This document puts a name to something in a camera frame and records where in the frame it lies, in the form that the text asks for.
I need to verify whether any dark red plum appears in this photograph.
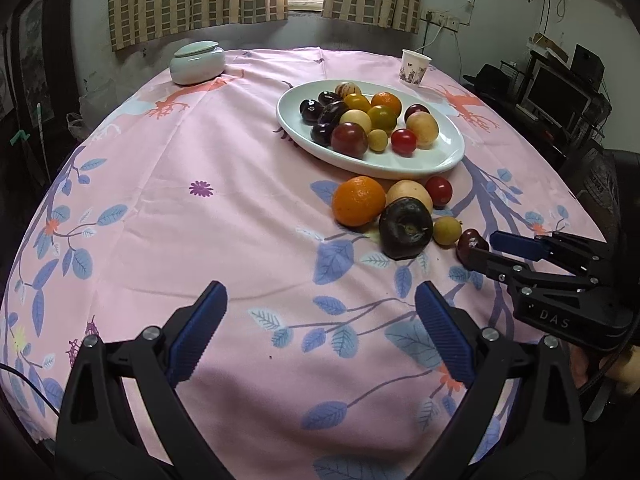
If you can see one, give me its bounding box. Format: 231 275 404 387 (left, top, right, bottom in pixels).
331 122 368 158
456 229 490 270
404 103 430 122

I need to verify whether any small tan longan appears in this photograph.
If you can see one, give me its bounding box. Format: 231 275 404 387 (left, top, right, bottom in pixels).
433 217 462 247
367 129 388 153

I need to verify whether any large dark purple fruit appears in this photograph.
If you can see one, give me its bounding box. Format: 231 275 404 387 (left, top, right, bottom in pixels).
378 196 433 260

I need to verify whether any large orange mandarin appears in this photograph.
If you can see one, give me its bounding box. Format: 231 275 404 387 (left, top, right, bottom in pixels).
331 176 386 228

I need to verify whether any yellow orange citrus fruit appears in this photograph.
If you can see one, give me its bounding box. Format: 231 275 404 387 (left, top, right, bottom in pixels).
343 93 371 113

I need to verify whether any small dark purple plum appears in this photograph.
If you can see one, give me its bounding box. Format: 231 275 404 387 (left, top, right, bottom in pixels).
318 91 342 107

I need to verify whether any large white plate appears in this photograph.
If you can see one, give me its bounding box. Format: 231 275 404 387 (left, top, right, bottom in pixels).
277 80 465 180

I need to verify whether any tan pear on cloth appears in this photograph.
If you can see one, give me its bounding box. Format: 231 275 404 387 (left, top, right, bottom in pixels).
386 180 434 214

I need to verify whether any black computer monitor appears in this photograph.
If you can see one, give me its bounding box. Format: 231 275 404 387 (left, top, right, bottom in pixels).
522 63 591 132

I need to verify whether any tan pear on plate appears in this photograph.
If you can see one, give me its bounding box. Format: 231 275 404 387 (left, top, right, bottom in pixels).
406 112 439 150

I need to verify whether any red cherry tomato on plate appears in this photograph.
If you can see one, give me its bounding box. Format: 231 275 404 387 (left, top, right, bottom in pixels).
390 128 418 157

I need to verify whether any dark red plum back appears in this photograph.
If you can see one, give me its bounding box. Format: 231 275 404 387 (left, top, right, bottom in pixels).
404 103 430 122

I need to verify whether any small tan longan on plate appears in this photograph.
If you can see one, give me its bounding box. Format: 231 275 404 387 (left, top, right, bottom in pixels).
367 129 388 153

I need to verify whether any greenish yellow tomato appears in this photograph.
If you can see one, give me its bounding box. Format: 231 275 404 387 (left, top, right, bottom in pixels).
368 105 397 134

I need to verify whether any pink patterned tablecloth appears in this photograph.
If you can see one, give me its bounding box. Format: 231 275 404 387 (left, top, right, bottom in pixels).
0 46 606 480

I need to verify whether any dark red plum front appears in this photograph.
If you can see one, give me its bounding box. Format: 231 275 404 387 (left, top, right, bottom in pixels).
331 122 368 158

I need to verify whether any orange fruit on plate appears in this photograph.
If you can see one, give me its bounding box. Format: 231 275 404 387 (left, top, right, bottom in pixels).
371 91 402 117

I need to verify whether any white paper cup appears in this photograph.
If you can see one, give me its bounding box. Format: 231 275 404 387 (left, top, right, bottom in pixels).
399 49 432 86

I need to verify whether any pale yellow round fruit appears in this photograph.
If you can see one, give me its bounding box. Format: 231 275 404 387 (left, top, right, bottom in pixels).
340 110 372 133

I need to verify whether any dark plum front left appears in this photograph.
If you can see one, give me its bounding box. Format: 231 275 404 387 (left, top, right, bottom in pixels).
310 101 348 146

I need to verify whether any striped pepino melon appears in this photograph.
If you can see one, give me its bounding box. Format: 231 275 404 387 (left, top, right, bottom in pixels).
334 81 361 100

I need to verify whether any celadon lidded jar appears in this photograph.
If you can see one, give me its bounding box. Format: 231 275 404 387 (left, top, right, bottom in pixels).
169 40 226 86

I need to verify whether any wall power socket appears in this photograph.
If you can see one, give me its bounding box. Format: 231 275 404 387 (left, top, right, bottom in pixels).
424 10 460 32

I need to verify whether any white power cable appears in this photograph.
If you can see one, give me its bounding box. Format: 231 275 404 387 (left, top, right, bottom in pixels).
422 19 446 57

